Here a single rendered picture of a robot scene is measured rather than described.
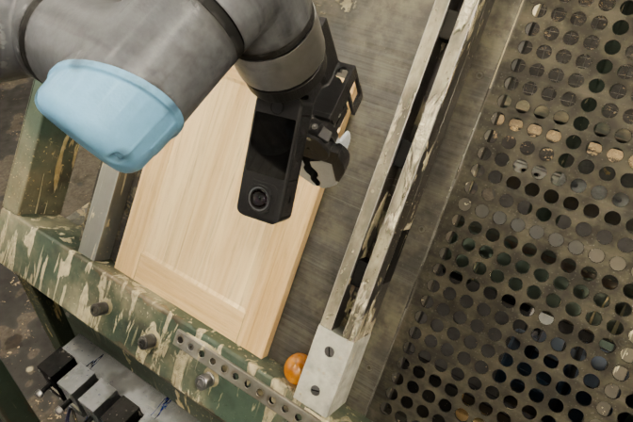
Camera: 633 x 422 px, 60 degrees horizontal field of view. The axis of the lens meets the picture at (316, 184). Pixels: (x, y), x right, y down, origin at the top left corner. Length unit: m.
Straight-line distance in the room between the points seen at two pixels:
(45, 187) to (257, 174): 0.92
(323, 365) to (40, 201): 0.78
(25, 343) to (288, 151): 1.94
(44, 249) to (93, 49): 0.96
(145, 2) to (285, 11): 0.09
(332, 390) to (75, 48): 0.64
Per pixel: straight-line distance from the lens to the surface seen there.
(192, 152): 1.03
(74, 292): 1.21
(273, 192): 0.48
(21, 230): 1.34
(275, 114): 0.47
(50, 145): 1.32
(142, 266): 1.12
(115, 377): 1.20
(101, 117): 0.32
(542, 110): 1.91
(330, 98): 0.50
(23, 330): 2.38
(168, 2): 0.34
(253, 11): 0.36
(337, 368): 0.85
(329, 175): 0.57
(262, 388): 0.94
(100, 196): 1.16
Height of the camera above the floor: 1.70
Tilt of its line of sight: 39 degrees down
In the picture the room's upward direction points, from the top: straight up
